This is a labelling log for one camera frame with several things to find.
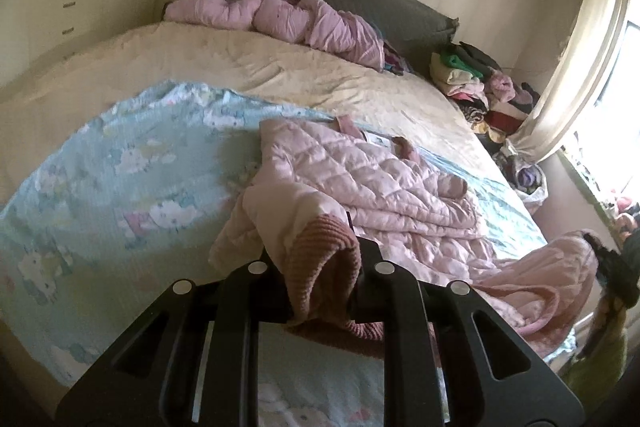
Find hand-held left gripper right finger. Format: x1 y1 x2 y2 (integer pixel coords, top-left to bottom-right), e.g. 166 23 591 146
345 212 586 427

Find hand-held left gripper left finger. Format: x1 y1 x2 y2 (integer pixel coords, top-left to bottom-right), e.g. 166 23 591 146
55 257 296 427

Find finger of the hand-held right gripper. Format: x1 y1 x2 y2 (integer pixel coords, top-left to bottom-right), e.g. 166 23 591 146
584 232 622 269

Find pink quilted jacket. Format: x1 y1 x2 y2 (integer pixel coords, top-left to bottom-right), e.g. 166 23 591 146
207 117 608 360

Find person's right forearm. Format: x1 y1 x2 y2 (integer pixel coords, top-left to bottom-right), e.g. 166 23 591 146
565 297 632 400

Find plastic bag of clothes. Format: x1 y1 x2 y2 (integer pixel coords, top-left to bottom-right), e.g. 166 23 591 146
499 141 551 208

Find pile of folded clothes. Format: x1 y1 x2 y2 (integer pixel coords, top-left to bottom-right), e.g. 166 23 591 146
430 41 547 154

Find pink toys on windowsill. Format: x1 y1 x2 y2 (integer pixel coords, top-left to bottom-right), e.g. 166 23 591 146
606 196 640 239

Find window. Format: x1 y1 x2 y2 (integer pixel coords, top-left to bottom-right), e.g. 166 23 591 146
562 19 640 212

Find light blue printed blanket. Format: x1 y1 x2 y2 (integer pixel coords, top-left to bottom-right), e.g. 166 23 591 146
0 79 576 427

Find cream curtain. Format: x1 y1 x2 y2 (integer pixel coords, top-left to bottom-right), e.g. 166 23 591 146
509 0 637 164

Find multicoloured cloth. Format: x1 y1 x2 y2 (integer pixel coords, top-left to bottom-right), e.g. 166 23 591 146
382 46 412 76

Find bed with cream bedspread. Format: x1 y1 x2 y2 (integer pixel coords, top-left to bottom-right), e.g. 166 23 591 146
0 19 501 202

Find crumpled lilac puffer jacket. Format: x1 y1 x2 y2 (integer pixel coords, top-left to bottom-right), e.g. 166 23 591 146
164 0 387 70

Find grey headboard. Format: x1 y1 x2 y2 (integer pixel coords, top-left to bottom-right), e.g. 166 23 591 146
217 0 461 72

